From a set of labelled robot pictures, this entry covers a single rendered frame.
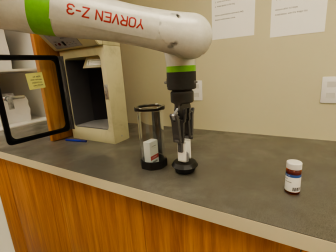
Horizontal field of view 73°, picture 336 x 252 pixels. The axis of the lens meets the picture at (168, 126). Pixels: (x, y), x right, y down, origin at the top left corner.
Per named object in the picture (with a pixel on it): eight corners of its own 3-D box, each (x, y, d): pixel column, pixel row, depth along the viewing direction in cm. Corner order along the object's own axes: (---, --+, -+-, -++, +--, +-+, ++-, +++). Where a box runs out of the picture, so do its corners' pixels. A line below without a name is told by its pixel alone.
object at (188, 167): (179, 163, 85) (179, 146, 83) (202, 167, 80) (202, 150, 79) (167, 173, 77) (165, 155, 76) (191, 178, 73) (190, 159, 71)
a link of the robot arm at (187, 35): (67, -8, 55) (64, 40, 57) (50, -28, 44) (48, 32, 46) (207, 22, 61) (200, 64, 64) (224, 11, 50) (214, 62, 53)
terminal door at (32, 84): (70, 130, 125) (58, 55, 115) (7, 146, 102) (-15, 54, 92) (70, 130, 126) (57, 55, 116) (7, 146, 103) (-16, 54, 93)
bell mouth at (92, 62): (101, 68, 130) (100, 58, 129) (124, 66, 121) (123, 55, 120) (75, 69, 116) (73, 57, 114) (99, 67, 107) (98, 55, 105)
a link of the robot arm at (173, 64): (192, 26, 73) (158, 27, 72) (204, 17, 61) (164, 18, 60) (193, 70, 77) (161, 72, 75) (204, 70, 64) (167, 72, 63)
